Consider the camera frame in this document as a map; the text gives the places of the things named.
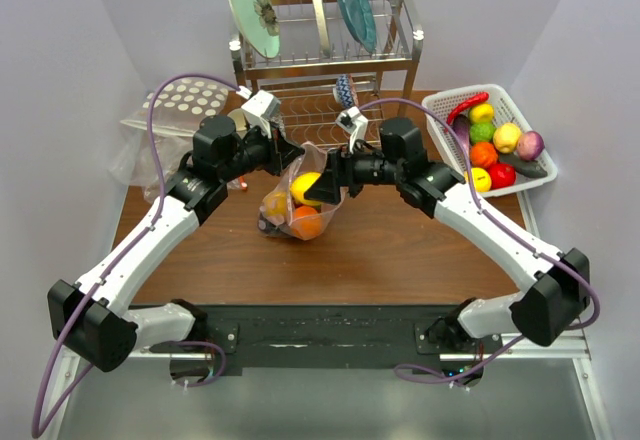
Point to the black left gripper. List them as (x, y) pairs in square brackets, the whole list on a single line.
[(280, 151)]

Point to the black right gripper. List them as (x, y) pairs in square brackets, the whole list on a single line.
[(340, 172)]

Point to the orange fruit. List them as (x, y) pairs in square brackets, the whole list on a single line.
[(306, 223)]

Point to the clear polka dot zip bag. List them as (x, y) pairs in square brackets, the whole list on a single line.
[(313, 160)]

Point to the yellow apple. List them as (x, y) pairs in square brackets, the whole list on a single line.
[(276, 204)]

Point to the red chili pepper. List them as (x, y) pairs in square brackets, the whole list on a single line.
[(472, 101)]

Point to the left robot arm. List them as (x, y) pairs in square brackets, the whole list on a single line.
[(92, 316)]

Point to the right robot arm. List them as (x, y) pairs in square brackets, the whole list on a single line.
[(552, 286)]

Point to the cream mug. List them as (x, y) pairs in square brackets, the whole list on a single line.
[(237, 115)]

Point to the pile of plastic bags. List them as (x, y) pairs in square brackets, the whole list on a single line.
[(160, 131)]

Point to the blue patterned bowl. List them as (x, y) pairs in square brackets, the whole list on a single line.
[(344, 91)]

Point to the steel dish rack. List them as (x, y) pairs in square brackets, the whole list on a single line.
[(304, 72)]

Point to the mint green floral plate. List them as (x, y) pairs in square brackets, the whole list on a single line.
[(258, 23)]

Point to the purple eggplant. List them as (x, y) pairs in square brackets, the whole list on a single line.
[(461, 126)]

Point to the orange mini pumpkin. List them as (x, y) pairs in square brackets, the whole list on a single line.
[(483, 155)]

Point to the green custard apple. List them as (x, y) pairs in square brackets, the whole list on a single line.
[(482, 132)]

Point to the red apple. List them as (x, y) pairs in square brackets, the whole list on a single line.
[(502, 176)]

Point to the beige plate edge-on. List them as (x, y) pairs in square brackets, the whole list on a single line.
[(317, 7)]

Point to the pale yellow fruit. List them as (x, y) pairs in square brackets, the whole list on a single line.
[(506, 137)]

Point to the teal plate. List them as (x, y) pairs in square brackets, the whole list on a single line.
[(359, 20)]

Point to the dark grey avocado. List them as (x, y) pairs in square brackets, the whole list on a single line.
[(528, 169)]

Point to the red onion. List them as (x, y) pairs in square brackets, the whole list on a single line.
[(530, 145)]

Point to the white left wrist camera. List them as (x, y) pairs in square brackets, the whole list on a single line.
[(260, 110)]

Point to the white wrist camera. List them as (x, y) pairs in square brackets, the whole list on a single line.
[(260, 110), (355, 124)]

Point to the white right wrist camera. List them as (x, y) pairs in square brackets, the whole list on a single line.
[(355, 124)]

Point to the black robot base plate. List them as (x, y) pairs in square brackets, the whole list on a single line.
[(338, 337)]

